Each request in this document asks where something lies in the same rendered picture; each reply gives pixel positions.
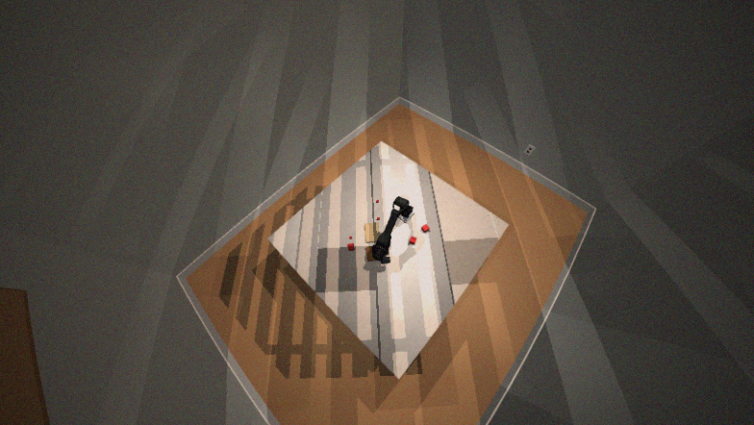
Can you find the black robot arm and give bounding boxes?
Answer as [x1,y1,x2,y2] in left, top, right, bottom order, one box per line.
[371,196,414,261]

